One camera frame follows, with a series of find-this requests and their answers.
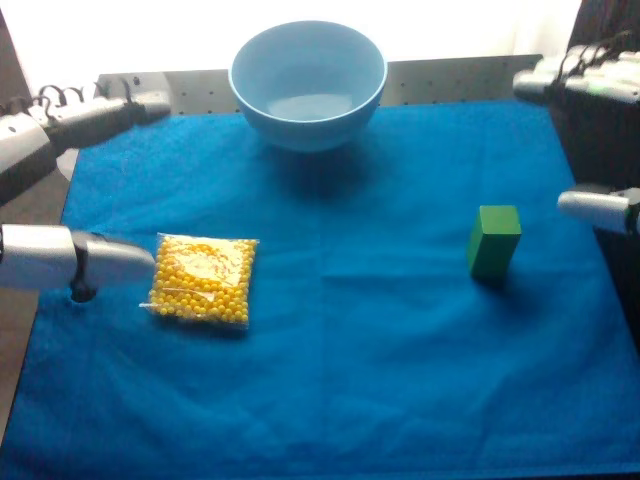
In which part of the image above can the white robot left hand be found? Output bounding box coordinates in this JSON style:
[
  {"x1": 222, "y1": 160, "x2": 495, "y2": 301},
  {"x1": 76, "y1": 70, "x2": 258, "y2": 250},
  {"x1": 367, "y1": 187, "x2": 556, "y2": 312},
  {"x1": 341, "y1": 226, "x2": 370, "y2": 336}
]
[{"x1": 0, "y1": 79, "x2": 172, "y2": 292}]

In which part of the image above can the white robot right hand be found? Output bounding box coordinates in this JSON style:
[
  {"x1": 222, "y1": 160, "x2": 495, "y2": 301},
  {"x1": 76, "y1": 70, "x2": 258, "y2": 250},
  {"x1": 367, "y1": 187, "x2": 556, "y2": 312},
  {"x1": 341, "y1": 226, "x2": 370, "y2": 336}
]
[{"x1": 512, "y1": 30, "x2": 640, "y2": 237}]

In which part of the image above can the green wooden block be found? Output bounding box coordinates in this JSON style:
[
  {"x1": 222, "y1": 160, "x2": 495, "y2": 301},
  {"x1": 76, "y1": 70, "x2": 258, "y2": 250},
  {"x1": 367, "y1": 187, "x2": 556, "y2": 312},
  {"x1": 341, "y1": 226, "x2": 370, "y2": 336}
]
[{"x1": 466, "y1": 204, "x2": 523, "y2": 282}]

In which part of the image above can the bag of yellow beads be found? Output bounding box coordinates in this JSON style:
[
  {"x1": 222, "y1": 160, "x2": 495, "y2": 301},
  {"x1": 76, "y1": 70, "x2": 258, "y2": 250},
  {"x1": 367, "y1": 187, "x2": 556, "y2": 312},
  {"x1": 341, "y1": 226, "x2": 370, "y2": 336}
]
[{"x1": 138, "y1": 231, "x2": 261, "y2": 338}]

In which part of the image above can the dark curtain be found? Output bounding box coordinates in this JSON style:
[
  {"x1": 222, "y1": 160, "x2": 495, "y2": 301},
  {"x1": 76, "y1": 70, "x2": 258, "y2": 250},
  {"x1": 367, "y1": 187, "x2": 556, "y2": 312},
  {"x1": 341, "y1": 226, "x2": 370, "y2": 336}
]
[{"x1": 569, "y1": 0, "x2": 640, "y2": 51}]

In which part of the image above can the light blue bowl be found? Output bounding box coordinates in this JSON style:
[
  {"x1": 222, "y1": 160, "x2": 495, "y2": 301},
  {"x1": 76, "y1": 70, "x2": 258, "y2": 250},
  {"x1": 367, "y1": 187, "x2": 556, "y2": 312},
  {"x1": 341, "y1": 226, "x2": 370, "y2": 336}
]
[{"x1": 228, "y1": 19, "x2": 389, "y2": 153}]

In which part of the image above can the blue table cloth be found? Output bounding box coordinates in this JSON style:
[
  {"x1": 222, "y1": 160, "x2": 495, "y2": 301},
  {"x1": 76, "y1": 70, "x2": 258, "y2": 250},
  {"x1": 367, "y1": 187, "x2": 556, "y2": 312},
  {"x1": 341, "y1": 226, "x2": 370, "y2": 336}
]
[{"x1": 0, "y1": 99, "x2": 640, "y2": 480}]

